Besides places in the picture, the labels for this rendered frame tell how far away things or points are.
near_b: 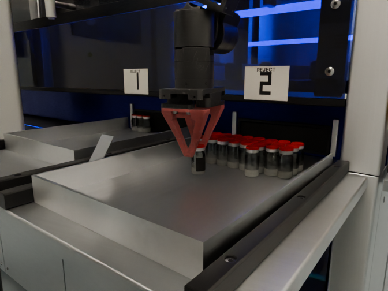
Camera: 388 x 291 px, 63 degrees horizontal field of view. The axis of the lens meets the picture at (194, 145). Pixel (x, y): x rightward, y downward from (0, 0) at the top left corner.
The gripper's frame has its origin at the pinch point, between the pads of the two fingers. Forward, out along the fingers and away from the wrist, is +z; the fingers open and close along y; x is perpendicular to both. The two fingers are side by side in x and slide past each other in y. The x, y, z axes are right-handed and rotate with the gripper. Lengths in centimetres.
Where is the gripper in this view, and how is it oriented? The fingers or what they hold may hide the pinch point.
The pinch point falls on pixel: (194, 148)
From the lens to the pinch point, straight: 48.7
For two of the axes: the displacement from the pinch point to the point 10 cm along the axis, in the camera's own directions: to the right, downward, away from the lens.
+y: 4.0, -2.0, 8.9
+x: -9.2, -0.9, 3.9
